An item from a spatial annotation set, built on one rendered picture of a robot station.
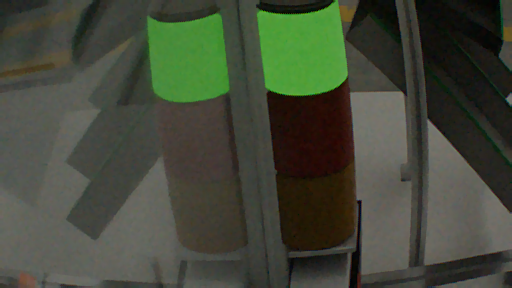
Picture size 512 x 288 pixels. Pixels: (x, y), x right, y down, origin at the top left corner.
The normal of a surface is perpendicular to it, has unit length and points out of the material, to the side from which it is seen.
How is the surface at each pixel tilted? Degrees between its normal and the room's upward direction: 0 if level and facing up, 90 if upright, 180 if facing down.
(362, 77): 0
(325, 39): 90
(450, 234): 0
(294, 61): 90
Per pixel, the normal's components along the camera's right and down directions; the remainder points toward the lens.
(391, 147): -0.10, -0.87
